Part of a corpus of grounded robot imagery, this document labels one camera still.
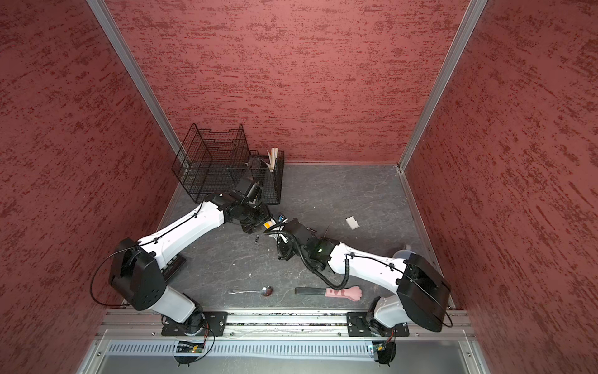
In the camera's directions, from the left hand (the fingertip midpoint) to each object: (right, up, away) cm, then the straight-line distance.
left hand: (270, 226), depth 83 cm
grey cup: (+50, -11, +2) cm, 51 cm away
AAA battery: (-7, -9, +12) cm, 16 cm away
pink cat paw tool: (+29, -23, -4) cm, 37 cm away
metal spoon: (-1, -22, -3) cm, 22 cm away
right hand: (+4, -5, -2) cm, 7 cm away
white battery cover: (+34, -2, +18) cm, 38 cm away
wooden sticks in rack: (-1, +27, +14) cm, 30 cm away
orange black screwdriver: (+1, +1, -4) cm, 4 cm away
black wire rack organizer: (-38, +26, +39) cm, 61 cm away
